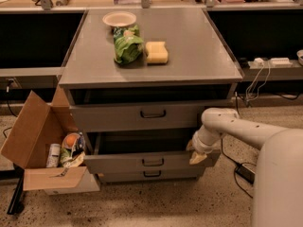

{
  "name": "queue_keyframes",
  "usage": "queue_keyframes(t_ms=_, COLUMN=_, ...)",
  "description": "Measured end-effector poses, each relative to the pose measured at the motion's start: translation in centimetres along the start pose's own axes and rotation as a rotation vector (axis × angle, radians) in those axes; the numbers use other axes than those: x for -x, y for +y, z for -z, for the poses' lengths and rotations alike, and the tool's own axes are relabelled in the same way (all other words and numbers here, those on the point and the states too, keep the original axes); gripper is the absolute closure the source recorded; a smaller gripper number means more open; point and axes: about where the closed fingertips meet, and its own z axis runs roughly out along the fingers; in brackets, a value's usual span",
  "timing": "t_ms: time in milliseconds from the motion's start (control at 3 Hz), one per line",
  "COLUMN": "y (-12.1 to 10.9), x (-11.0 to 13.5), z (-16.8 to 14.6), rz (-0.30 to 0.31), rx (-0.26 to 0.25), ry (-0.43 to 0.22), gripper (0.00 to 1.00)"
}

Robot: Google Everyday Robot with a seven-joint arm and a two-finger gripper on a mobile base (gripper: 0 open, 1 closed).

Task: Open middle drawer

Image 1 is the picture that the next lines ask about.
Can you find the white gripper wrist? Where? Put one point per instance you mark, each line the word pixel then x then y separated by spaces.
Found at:
pixel 201 147

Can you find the grey drawer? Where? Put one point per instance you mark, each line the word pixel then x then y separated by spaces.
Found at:
pixel 153 175
pixel 142 116
pixel 143 151

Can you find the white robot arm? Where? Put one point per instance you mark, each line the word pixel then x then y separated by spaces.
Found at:
pixel 278 187

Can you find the grey bottom drawer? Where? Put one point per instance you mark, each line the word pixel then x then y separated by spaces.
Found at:
pixel 153 175

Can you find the grey top drawer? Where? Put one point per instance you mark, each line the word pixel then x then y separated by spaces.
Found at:
pixel 142 116

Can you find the grey drawer cabinet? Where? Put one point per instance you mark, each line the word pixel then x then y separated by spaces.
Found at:
pixel 200 67

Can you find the black power adapter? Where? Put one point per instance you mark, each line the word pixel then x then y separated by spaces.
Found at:
pixel 246 173

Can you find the yellow sponge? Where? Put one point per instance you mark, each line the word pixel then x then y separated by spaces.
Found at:
pixel 156 52

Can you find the white power strip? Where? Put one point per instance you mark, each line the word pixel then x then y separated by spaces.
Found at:
pixel 273 62

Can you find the orange snack bag in box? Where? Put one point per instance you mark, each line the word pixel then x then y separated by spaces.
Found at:
pixel 72 150

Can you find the green chip bag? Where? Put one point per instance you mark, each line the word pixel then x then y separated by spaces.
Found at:
pixel 128 44

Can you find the white can in box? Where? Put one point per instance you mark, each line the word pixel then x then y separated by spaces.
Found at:
pixel 53 155

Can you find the brown cardboard box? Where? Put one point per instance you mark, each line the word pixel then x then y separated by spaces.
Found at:
pixel 38 126

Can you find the white paper bowl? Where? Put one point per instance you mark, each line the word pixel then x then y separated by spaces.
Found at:
pixel 119 18

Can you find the black table leg left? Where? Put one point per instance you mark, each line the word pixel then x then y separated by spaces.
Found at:
pixel 16 206

